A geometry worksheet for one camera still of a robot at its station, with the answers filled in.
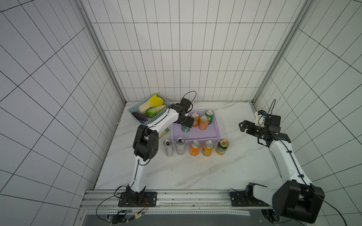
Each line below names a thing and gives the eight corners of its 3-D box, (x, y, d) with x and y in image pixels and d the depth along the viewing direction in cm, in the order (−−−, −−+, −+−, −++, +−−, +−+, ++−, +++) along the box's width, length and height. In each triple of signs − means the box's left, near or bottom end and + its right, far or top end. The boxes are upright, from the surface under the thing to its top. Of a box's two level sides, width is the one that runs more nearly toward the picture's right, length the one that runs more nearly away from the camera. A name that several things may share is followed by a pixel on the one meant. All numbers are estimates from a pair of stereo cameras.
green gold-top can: (216, 155, 90) (219, 148, 82) (214, 146, 94) (218, 139, 86) (225, 155, 90) (229, 148, 82) (223, 146, 94) (227, 139, 86)
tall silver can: (176, 155, 90) (175, 145, 80) (176, 147, 94) (176, 137, 83) (184, 155, 90) (185, 145, 80) (184, 147, 94) (184, 137, 83)
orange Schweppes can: (203, 156, 90) (205, 149, 81) (202, 148, 94) (204, 140, 85) (211, 156, 90) (214, 149, 81) (210, 148, 94) (213, 140, 85)
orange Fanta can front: (189, 156, 90) (190, 148, 81) (189, 148, 94) (190, 140, 85) (199, 156, 90) (200, 148, 81) (198, 148, 94) (200, 140, 85)
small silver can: (165, 156, 90) (162, 147, 79) (165, 148, 93) (163, 138, 82) (173, 156, 90) (172, 147, 79) (173, 148, 93) (172, 138, 82)
